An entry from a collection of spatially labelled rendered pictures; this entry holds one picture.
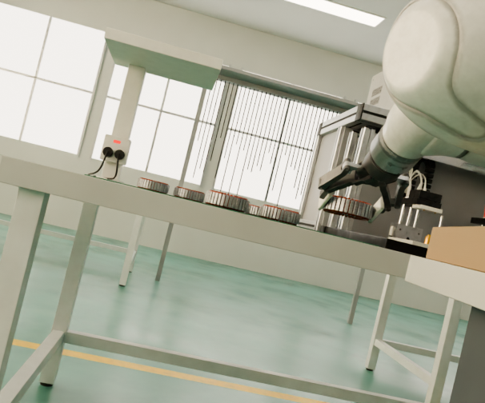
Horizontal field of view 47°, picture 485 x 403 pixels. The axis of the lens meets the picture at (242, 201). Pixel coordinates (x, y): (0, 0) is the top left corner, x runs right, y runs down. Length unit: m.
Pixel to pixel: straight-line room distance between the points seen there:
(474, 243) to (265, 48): 7.50
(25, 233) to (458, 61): 0.85
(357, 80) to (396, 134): 7.39
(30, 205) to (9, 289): 0.16
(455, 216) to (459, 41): 1.28
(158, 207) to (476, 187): 1.08
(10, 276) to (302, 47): 7.34
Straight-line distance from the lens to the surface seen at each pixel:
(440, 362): 2.89
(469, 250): 0.73
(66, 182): 1.10
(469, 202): 1.83
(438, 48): 0.57
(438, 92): 0.58
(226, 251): 7.82
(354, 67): 8.39
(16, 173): 1.12
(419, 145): 0.98
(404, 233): 1.60
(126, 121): 2.04
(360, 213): 1.20
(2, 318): 1.18
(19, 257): 1.16
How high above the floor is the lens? 0.75
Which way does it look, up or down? 1 degrees up
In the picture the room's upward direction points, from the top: 14 degrees clockwise
